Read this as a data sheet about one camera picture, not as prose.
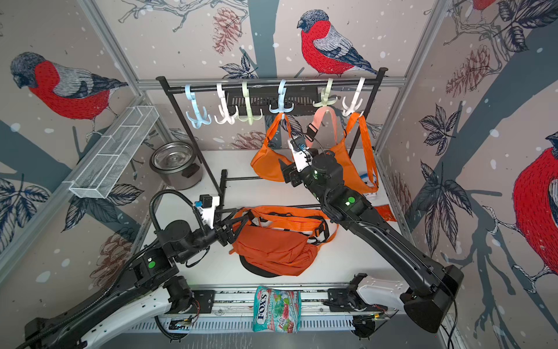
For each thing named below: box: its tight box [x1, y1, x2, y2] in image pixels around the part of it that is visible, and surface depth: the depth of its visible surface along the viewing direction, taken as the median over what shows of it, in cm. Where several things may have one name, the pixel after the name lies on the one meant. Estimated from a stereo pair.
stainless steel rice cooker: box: [148, 141, 203, 191], surface depth 100 cm
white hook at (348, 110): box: [342, 77, 367, 117], surface depth 70 cm
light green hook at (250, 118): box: [235, 81, 264, 126], surface depth 65 cm
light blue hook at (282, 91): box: [268, 79, 295, 115], surface depth 67 cm
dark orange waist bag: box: [229, 224, 319, 278], surface depth 81 cm
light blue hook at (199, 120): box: [184, 84, 212, 129], surface depth 67 cm
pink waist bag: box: [304, 105, 338, 150], surface depth 74 cm
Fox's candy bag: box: [252, 285, 303, 334], surface depth 71 cm
